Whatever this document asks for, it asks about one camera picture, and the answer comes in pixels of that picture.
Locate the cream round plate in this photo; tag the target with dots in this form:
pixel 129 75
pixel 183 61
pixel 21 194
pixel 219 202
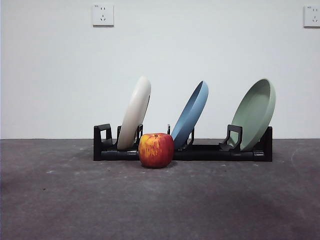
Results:
pixel 135 112

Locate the red yellow apple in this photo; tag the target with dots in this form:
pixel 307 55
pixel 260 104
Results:
pixel 156 151

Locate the blue round plate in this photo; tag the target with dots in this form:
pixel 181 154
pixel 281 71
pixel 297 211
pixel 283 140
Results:
pixel 190 117

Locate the black plate rack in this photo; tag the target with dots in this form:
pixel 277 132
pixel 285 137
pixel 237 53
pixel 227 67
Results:
pixel 200 153

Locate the green round plate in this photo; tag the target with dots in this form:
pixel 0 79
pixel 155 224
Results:
pixel 252 115

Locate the white wall socket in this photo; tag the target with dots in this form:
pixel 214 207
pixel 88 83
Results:
pixel 312 16
pixel 103 15

